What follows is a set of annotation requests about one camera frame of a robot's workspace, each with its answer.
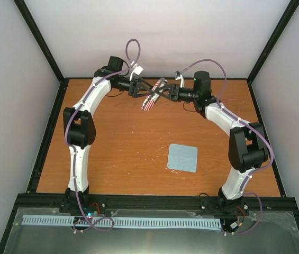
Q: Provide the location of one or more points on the flag print glasses case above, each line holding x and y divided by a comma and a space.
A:
150, 100

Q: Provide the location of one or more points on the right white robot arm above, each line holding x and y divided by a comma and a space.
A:
248, 147

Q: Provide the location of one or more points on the light blue slotted cable duct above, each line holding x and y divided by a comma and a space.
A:
124, 222

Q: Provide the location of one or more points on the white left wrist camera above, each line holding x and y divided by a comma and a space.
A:
137, 70

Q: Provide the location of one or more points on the light blue cleaning cloth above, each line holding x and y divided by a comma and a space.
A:
182, 158

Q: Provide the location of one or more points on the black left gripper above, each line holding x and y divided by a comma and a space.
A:
138, 80

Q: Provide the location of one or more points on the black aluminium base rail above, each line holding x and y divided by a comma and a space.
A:
202, 205

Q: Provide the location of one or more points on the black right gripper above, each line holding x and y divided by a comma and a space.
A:
169, 86

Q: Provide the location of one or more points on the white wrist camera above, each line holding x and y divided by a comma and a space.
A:
179, 76
137, 70

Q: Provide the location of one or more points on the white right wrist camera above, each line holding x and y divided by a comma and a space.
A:
179, 76

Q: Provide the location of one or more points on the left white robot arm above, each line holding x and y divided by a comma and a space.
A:
79, 127

